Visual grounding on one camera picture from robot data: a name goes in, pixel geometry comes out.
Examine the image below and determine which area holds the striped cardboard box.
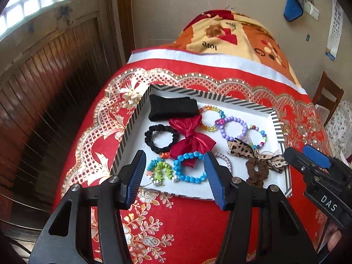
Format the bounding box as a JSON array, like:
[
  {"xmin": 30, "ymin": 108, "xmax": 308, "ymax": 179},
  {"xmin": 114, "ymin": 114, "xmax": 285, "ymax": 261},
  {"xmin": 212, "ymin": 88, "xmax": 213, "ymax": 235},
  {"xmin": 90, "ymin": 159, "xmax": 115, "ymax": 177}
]
[{"xmin": 110, "ymin": 84, "xmax": 292, "ymax": 201}]

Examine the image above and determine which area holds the red satin bow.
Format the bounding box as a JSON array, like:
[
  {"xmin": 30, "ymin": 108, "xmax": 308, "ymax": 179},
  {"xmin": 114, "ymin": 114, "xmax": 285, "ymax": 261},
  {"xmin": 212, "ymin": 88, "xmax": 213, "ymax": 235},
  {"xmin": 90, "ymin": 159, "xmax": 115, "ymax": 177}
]
[{"xmin": 168, "ymin": 115, "xmax": 217, "ymax": 168}]

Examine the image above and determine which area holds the printed blanket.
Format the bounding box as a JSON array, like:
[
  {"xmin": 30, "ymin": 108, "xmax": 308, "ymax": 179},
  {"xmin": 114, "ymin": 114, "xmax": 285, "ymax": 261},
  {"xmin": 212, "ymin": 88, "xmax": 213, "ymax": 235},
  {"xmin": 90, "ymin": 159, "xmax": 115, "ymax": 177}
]
[{"xmin": 176, "ymin": 9, "xmax": 303, "ymax": 86}]

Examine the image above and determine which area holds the silver spiral hair tie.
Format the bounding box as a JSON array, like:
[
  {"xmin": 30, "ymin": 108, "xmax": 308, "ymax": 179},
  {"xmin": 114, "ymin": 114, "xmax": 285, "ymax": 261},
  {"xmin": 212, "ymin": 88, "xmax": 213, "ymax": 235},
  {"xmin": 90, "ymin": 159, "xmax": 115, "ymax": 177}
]
[{"xmin": 213, "ymin": 152, "xmax": 233, "ymax": 175}]

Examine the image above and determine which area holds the multicolour bead bracelet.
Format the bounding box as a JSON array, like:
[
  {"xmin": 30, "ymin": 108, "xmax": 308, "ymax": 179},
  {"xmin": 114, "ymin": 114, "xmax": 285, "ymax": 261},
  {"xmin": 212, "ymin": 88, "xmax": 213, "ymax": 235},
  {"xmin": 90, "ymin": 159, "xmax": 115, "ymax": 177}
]
[{"xmin": 242, "ymin": 125, "xmax": 268, "ymax": 150}]

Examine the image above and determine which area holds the white wall socket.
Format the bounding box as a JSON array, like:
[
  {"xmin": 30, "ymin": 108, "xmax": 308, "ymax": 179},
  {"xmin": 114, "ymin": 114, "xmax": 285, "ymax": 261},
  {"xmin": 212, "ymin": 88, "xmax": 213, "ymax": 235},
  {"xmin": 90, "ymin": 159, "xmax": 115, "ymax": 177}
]
[{"xmin": 304, "ymin": 0, "xmax": 320, "ymax": 21}]

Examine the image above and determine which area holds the rainbow crystal bead bracelet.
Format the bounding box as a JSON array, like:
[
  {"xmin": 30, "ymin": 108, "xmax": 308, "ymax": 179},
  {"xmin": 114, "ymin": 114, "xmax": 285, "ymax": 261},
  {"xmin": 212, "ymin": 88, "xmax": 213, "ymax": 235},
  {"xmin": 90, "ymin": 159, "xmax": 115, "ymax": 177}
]
[{"xmin": 198, "ymin": 105, "xmax": 224, "ymax": 132}]

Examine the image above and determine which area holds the black knitted headband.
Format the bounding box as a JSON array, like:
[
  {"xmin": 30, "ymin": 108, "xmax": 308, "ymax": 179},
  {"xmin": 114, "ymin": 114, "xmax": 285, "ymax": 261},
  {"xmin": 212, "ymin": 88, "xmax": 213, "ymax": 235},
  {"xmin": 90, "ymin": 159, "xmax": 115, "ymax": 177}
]
[{"xmin": 148, "ymin": 94, "xmax": 200, "ymax": 122}]

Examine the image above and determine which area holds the floral cloth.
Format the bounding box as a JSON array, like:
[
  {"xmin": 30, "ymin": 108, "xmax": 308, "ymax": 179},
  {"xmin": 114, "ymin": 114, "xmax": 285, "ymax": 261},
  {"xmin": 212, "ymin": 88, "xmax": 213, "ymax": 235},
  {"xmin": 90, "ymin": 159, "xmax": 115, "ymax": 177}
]
[{"xmin": 324, "ymin": 99, "xmax": 352, "ymax": 160}]

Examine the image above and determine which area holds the wooden chair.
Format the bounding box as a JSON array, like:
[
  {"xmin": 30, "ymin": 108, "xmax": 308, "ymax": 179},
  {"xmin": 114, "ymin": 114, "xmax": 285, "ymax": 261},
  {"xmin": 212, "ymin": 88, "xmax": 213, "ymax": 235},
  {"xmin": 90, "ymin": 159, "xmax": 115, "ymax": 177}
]
[{"xmin": 312, "ymin": 71, "xmax": 344, "ymax": 127}]

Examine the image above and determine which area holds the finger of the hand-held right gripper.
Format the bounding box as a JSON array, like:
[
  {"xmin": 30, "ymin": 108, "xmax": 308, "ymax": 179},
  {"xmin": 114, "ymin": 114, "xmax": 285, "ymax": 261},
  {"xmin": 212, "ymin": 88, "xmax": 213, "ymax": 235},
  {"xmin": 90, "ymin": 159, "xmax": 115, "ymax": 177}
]
[
  {"xmin": 283, "ymin": 147, "xmax": 314, "ymax": 175},
  {"xmin": 302, "ymin": 145, "xmax": 351, "ymax": 176}
]

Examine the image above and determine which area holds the brown leopard bow scrunchie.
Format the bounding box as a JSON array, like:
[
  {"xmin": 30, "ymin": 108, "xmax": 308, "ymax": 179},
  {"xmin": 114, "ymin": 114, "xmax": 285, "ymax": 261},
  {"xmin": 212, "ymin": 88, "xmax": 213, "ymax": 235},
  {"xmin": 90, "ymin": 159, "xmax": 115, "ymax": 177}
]
[{"xmin": 227, "ymin": 138, "xmax": 289, "ymax": 189}]

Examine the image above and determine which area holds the black scrunchie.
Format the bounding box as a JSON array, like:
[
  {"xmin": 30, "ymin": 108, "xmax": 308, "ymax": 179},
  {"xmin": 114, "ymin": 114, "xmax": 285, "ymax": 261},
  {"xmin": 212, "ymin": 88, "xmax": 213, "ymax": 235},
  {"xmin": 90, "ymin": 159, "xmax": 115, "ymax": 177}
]
[{"xmin": 144, "ymin": 125, "xmax": 180, "ymax": 154}]

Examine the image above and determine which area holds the red embroidered tablecloth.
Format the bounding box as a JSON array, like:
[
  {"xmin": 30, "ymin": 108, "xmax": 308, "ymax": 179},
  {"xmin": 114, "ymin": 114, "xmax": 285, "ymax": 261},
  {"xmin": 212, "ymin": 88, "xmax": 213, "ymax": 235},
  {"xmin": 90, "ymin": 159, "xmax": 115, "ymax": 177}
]
[{"xmin": 59, "ymin": 48, "xmax": 334, "ymax": 264}]

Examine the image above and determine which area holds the wall calendar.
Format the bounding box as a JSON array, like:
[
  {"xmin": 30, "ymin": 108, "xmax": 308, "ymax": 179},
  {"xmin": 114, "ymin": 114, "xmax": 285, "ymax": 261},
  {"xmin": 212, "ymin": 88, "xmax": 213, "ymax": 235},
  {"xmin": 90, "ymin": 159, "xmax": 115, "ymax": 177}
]
[{"xmin": 325, "ymin": 0, "xmax": 344, "ymax": 61}]

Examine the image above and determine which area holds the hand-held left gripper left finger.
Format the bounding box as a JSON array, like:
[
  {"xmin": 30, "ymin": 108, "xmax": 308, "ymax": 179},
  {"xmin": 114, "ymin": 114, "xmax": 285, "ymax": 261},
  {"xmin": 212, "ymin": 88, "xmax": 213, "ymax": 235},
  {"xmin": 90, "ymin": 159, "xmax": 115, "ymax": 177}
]
[{"xmin": 29, "ymin": 150, "xmax": 147, "ymax": 264}]

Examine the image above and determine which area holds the wooden panelled door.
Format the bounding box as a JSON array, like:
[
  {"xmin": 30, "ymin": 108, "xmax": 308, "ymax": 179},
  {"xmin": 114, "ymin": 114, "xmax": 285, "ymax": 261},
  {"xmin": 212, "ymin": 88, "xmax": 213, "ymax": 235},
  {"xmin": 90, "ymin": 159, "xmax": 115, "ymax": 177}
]
[{"xmin": 0, "ymin": 0, "xmax": 135, "ymax": 242}]

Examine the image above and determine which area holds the green star bead bracelet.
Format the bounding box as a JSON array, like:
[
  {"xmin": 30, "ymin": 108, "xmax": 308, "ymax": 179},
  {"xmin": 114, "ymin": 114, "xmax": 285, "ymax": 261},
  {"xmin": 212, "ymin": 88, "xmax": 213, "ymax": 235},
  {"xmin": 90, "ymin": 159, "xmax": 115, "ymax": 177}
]
[{"xmin": 147, "ymin": 151, "xmax": 176, "ymax": 187}]

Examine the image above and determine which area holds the purple bead bracelet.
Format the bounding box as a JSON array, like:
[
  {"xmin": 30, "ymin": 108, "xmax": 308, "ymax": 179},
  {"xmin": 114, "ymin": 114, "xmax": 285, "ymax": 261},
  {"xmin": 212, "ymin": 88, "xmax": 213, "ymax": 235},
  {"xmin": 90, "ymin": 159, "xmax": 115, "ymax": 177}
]
[{"xmin": 220, "ymin": 116, "xmax": 248, "ymax": 141}]

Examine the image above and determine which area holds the blue bead bracelet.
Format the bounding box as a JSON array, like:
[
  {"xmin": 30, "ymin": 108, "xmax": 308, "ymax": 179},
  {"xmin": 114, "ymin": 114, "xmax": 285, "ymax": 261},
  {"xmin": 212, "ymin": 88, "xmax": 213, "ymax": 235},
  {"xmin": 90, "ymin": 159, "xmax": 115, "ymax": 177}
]
[{"xmin": 173, "ymin": 151, "xmax": 208, "ymax": 185}]

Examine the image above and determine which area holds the blue hanging cloth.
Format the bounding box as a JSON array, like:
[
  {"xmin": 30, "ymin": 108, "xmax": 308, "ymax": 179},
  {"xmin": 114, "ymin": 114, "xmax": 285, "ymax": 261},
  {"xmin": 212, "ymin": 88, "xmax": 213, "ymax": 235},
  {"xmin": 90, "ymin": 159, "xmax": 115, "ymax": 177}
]
[{"xmin": 283, "ymin": 0, "xmax": 304, "ymax": 22}]

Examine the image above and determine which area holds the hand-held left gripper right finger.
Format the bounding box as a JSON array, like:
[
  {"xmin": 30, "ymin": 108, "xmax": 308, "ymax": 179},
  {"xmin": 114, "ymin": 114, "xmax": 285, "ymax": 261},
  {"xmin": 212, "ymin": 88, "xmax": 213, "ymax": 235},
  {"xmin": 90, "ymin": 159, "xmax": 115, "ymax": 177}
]
[{"xmin": 203, "ymin": 151, "xmax": 321, "ymax": 264}]

